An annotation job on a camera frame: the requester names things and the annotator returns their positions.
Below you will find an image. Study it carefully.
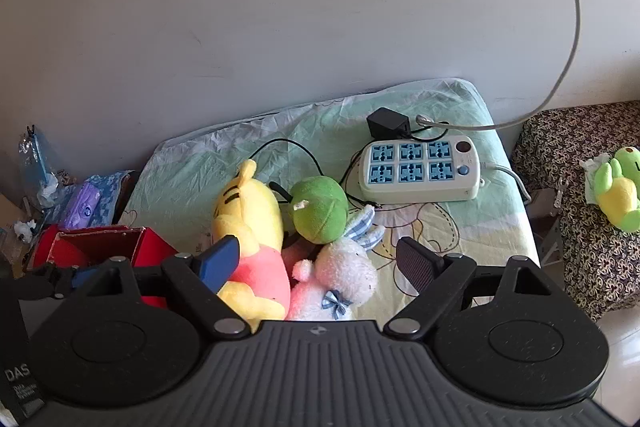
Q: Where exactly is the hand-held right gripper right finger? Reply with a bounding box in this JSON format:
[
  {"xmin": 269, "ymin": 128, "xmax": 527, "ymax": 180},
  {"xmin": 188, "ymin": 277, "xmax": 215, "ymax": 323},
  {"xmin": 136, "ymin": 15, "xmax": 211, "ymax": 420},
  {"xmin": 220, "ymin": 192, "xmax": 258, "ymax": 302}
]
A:
[{"xmin": 385, "ymin": 237, "xmax": 566, "ymax": 340}]

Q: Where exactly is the blue plastic bag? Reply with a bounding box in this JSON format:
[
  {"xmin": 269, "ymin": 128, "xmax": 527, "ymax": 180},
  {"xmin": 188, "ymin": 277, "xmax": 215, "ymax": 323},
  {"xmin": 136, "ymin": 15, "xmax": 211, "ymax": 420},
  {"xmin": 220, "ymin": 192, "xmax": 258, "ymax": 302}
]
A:
[{"xmin": 20, "ymin": 125, "xmax": 63, "ymax": 208}]

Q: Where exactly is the purple tissue pack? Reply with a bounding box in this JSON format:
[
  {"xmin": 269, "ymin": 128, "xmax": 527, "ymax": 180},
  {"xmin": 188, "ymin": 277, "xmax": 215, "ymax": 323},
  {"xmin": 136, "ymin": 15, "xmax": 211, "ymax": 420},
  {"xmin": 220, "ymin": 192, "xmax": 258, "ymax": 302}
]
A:
[{"xmin": 59, "ymin": 181, "xmax": 103, "ymax": 230}]

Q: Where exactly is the white power strip cord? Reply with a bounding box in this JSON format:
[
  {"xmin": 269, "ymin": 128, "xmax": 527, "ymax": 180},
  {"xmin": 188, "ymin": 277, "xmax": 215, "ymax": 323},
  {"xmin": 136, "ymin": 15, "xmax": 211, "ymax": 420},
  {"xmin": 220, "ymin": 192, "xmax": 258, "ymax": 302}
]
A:
[{"xmin": 480, "ymin": 161, "xmax": 533, "ymax": 204}]

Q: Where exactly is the yellow plush tiger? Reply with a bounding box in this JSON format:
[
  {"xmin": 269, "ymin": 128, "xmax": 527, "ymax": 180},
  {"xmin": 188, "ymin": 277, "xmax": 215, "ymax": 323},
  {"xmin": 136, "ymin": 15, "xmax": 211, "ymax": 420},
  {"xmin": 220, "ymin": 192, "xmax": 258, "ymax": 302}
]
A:
[{"xmin": 210, "ymin": 159, "xmax": 293, "ymax": 333}]

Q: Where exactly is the red cardboard box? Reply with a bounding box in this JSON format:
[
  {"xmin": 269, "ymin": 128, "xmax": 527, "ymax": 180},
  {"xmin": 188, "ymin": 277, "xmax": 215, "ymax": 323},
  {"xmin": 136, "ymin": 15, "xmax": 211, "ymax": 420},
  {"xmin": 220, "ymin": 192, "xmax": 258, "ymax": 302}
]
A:
[{"xmin": 25, "ymin": 224, "xmax": 186, "ymax": 310}]

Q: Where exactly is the thin black cable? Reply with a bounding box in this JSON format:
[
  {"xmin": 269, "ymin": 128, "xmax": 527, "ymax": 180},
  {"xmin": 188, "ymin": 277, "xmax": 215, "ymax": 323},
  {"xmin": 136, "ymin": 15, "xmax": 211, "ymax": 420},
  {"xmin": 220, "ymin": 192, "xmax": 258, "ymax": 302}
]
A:
[{"xmin": 248, "ymin": 134, "xmax": 431, "ymax": 210}]

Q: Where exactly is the green plush frog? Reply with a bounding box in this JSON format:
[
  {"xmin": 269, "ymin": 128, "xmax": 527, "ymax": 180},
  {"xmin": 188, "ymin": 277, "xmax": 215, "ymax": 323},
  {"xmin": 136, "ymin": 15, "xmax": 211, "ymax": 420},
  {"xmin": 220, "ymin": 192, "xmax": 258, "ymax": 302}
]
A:
[{"xmin": 592, "ymin": 147, "xmax": 640, "ymax": 234}]

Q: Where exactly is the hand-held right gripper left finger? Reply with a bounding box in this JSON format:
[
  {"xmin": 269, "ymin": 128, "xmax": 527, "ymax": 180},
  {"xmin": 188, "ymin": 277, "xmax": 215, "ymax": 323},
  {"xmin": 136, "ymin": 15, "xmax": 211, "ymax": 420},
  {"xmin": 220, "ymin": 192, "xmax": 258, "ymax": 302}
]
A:
[{"xmin": 75, "ymin": 235, "xmax": 251, "ymax": 340}]

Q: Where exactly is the white plush rabbit blue bow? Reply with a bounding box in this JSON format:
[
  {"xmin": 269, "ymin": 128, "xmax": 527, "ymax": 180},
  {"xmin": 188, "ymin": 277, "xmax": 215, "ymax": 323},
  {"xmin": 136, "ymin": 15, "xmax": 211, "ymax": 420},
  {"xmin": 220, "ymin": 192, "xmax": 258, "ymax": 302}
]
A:
[{"xmin": 285, "ymin": 204, "xmax": 386, "ymax": 322}]

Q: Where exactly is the black power adapter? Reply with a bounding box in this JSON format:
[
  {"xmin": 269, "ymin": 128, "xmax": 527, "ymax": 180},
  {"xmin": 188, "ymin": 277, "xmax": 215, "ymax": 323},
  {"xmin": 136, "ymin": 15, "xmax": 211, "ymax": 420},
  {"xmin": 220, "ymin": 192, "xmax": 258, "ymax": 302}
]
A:
[{"xmin": 366, "ymin": 107, "xmax": 412, "ymax": 140}]

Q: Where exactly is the white power strip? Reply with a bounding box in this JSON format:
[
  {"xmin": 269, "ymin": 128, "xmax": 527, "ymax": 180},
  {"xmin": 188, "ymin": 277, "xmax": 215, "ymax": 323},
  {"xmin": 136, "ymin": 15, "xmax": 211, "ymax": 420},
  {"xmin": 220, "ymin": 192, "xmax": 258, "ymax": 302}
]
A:
[{"xmin": 357, "ymin": 135, "xmax": 485, "ymax": 204}]

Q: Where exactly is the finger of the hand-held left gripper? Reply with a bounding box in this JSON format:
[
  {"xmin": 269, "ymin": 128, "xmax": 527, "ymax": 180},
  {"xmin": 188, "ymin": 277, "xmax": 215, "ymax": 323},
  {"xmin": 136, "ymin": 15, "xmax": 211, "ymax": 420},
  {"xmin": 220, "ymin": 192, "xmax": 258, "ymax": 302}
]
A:
[{"xmin": 17, "ymin": 262, "xmax": 103, "ymax": 303}]

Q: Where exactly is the brown floral sofa cover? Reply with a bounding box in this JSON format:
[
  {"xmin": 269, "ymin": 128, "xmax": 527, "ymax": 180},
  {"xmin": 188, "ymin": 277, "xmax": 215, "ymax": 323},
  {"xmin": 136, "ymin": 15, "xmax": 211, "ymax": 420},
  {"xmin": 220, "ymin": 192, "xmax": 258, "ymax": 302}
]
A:
[{"xmin": 512, "ymin": 101, "xmax": 640, "ymax": 323}]

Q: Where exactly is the green plush ball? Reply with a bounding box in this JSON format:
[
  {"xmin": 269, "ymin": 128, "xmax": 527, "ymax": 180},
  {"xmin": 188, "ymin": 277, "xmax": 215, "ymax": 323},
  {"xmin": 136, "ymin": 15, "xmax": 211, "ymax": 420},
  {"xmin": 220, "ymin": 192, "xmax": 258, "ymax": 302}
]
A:
[{"xmin": 289, "ymin": 176, "xmax": 349, "ymax": 245}]

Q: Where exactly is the grey wall cable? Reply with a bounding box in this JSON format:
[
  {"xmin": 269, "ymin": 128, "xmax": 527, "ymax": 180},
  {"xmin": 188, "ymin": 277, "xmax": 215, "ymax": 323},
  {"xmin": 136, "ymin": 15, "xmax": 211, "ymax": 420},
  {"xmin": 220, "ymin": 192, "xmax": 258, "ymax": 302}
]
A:
[{"xmin": 416, "ymin": 0, "xmax": 582, "ymax": 130}]

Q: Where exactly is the pinkish brown plush bear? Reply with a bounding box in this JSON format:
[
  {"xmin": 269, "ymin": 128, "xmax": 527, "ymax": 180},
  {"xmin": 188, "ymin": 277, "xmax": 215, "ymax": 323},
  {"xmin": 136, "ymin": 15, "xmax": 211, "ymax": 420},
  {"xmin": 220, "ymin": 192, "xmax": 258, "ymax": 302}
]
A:
[{"xmin": 282, "ymin": 239, "xmax": 321, "ymax": 272}]

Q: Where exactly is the white crumpled paper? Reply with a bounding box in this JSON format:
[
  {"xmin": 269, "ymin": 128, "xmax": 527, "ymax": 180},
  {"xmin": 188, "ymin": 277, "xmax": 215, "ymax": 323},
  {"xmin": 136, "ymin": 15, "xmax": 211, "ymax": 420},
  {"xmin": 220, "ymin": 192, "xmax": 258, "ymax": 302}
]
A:
[{"xmin": 579, "ymin": 154, "xmax": 613, "ymax": 204}]

